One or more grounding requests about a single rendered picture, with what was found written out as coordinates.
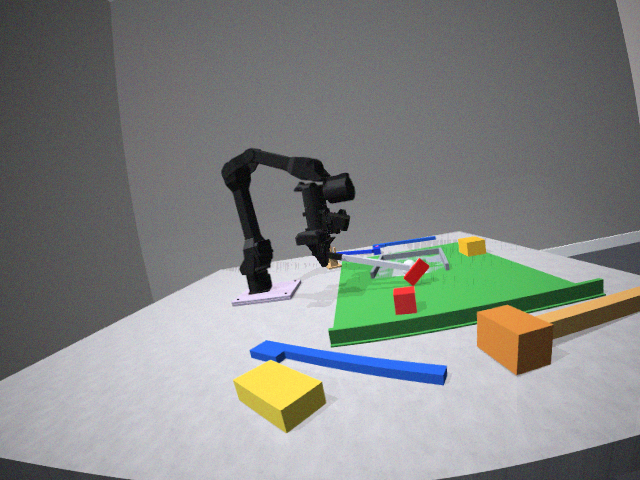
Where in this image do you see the white ball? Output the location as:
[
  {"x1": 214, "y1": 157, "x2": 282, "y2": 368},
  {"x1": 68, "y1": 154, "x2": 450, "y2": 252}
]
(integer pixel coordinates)
[{"x1": 403, "y1": 260, "x2": 415, "y2": 274}]

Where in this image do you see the green flat mat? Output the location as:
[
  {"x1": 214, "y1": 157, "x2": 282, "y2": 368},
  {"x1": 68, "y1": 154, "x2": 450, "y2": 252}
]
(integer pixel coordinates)
[{"x1": 331, "y1": 242, "x2": 574, "y2": 348}]

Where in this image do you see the red block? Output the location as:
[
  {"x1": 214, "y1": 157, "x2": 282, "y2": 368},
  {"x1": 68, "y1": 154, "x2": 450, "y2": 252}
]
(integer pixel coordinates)
[{"x1": 393, "y1": 286, "x2": 417, "y2": 315}]

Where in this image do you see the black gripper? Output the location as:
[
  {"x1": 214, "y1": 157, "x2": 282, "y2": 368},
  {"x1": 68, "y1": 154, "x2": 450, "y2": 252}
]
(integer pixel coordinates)
[{"x1": 295, "y1": 205, "x2": 341, "y2": 267}]

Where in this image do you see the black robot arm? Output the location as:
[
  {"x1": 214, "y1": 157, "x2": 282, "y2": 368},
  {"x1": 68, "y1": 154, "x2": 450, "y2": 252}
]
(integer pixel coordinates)
[{"x1": 221, "y1": 148, "x2": 355, "y2": 295}]

